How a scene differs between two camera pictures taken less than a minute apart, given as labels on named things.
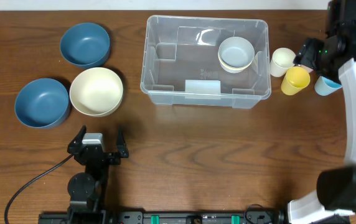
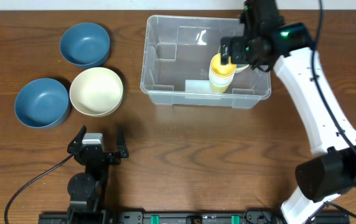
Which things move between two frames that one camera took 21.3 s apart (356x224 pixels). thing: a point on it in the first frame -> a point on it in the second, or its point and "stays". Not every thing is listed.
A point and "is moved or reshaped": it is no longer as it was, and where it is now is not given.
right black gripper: x=310 y=55 -> x=242 y=56
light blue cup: x=324 y=86 is moved or reshaped
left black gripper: x=114 y=160 stays
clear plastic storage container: x=206 y=61 stays
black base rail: x=177 y=218 stays
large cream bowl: x=96 y=92 stays
